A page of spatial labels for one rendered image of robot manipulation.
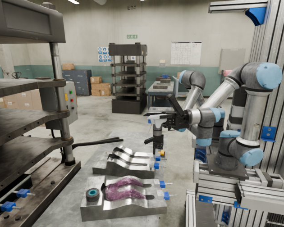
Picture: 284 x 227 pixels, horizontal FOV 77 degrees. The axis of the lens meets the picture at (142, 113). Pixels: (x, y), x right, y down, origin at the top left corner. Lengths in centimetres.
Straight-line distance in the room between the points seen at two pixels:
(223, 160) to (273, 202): 32
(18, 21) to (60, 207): 111
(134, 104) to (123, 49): 158
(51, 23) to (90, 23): 720
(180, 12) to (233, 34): 213
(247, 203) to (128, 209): 68
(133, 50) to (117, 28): 308
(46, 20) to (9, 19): 29
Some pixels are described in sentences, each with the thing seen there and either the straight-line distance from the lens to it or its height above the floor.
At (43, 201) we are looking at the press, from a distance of 149.
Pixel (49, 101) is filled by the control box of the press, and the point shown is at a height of 134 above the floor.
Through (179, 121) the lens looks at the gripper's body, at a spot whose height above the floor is 142.
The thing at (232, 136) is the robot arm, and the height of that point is 126.
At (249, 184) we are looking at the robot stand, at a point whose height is 96.
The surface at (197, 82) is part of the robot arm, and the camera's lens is 139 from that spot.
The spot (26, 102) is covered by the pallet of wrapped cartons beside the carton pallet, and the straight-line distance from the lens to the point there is 531.
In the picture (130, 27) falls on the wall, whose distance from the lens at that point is 802.
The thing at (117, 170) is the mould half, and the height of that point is 86.
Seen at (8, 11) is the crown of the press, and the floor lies 193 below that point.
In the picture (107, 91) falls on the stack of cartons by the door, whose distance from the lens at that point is 802.
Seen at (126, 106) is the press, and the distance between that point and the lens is 547.
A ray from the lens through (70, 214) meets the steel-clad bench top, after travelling 131.
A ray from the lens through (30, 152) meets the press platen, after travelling 156.
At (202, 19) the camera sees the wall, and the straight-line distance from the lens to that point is 787.
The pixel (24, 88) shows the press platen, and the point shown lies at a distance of 139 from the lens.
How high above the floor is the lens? 171
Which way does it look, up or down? 18 degrees down
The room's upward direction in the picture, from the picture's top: straight up
